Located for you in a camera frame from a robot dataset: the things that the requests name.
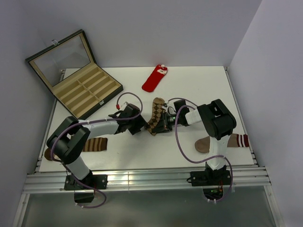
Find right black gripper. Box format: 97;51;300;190
153;112;181;134

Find tan argyle sock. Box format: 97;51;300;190
144;97;165;136

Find red christmas sock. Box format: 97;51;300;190
142;65;168;93

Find black compartment display box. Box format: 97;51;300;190
26;29;124;120

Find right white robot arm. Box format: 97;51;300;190
150;98;237;184

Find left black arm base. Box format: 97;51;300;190
63;174;107;204

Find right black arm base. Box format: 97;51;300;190
187;164;233;202

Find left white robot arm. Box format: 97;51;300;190
46;104;146;189

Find brown striped sock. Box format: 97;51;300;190
44;137;108;161

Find tan sock maroon stripes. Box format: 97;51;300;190
195;133;250;154

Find aluminium frame rail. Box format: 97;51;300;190
22;166;271;194

